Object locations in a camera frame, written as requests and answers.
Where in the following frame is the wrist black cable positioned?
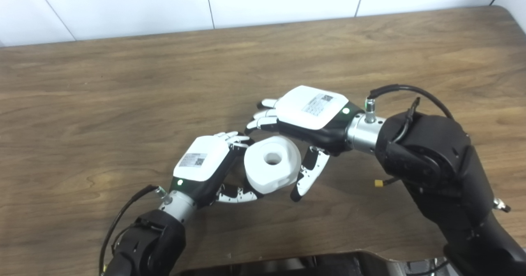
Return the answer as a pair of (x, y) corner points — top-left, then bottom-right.
(365, 84), (454, 122)
(99, 184), (167, 276)

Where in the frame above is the dark robot torso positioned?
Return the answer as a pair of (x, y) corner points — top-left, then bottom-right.
(173, 249), (452, 276)

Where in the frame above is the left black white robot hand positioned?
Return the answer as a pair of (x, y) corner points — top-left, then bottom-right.
(169, 131), (263, 207)

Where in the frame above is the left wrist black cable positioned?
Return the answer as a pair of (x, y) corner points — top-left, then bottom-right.
(99, 184), (167, 276)

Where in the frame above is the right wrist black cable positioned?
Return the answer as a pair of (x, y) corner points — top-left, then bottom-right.
(365, 84), (454, 122)

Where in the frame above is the round white piece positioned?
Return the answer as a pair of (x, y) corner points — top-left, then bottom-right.
(244, 135), (302, 195)

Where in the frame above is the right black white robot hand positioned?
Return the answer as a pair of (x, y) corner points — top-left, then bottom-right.
(245, 85), (364, 202)

